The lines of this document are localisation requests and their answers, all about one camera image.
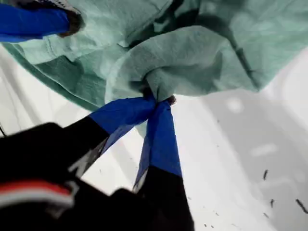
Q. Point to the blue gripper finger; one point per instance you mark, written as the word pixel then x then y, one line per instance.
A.
pixel 33 24
pixel 115 115
pixel 161 149

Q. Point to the pale green T-shirt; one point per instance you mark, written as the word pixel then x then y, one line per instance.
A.
pixel 192 53

